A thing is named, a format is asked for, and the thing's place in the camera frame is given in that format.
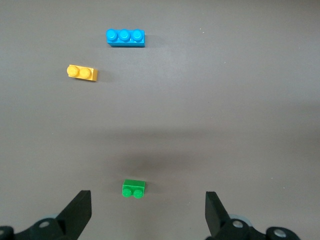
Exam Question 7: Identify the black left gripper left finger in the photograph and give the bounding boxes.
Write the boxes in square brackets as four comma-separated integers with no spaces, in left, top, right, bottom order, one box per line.
[13,189,92,240]

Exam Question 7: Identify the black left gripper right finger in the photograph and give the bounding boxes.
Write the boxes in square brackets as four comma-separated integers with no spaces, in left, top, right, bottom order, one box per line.
[204,191,266,240]

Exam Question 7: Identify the blue three-stud block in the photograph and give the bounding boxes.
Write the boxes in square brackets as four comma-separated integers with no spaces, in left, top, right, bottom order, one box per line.
[105,28,146,48]

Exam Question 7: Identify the green two-stud block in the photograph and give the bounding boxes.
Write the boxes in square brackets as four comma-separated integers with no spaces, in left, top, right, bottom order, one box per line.
[121,178,147,200]

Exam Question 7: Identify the yellow two-stud block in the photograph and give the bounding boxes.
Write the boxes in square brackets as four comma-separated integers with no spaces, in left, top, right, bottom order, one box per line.
[66,64,99,82]

